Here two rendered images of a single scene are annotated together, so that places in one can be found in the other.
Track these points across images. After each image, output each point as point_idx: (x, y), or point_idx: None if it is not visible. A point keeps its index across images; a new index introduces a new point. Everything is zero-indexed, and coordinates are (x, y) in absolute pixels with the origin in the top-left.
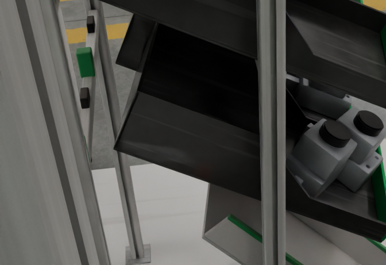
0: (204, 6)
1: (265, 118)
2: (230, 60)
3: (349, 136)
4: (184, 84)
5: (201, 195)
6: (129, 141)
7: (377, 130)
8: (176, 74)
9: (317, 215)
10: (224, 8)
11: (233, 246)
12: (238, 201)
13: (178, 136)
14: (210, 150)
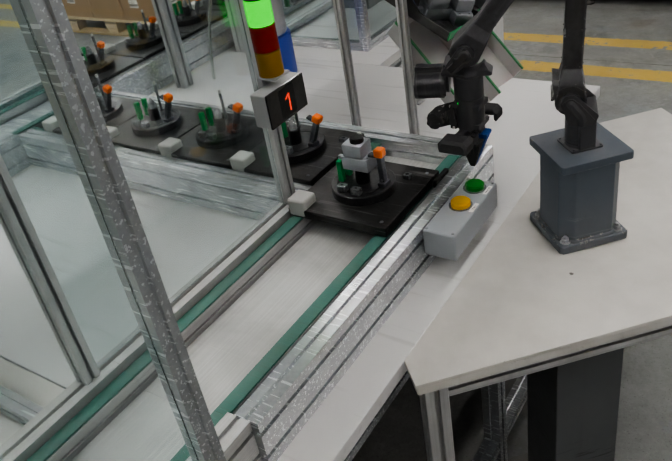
0: None
1: None
2: None
3: None
4: None
5: None
6: None
7: None
8: None
9: (423, 23)
10: None
11: (397, 39)
12: (419, 33)
13: None
14: None
